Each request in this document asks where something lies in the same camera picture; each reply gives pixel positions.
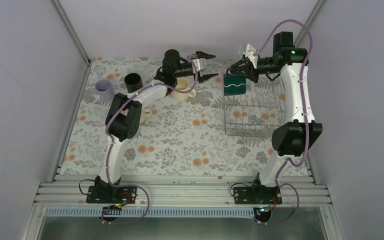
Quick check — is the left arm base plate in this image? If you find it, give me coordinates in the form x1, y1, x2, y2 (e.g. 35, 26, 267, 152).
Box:
86, 186, 137, 204

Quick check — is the metal wire dish rack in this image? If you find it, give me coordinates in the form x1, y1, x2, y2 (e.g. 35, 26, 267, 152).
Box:
222, 73, 286, 138

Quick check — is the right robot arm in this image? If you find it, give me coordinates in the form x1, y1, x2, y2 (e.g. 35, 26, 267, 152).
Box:
223, 31, 323, 205

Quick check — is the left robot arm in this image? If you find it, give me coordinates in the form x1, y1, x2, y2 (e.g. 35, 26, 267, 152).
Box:
88, 49, 216, 203

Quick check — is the aluminium front rail frame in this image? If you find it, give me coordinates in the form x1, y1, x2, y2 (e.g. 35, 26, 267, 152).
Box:
21, 174, 343, 240

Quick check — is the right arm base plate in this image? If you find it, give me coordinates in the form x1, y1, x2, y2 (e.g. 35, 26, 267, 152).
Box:
233, 186, 283, 205

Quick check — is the lilac plastic cup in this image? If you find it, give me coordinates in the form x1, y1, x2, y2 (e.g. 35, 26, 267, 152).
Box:
95, 79, 115, 102

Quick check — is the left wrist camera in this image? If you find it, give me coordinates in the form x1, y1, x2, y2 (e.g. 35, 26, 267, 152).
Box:
190, 58, 207, 73

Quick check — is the dark green mug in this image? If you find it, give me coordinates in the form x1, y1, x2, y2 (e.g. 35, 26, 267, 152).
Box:
223, 74, 247, 96

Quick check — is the floral table mat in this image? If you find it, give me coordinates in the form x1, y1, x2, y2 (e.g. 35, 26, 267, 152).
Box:
60, 57, 274, 177

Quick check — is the cream ribbed mug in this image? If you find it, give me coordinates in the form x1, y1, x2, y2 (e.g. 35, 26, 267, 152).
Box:
171, 77, 197, 102

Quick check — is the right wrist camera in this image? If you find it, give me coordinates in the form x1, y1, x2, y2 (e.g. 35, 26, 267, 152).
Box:
239, 44, 259, 69

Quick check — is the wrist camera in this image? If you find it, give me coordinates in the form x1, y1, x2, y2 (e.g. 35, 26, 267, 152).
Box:
190, 58, 207, 73
239, 44, 259, 69

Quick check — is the black mug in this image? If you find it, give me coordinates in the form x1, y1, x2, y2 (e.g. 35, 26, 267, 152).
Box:
124, 72, 144, 93

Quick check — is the beige white mug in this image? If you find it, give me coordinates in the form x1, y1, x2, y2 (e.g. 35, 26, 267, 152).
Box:
139, 108, 153, 124

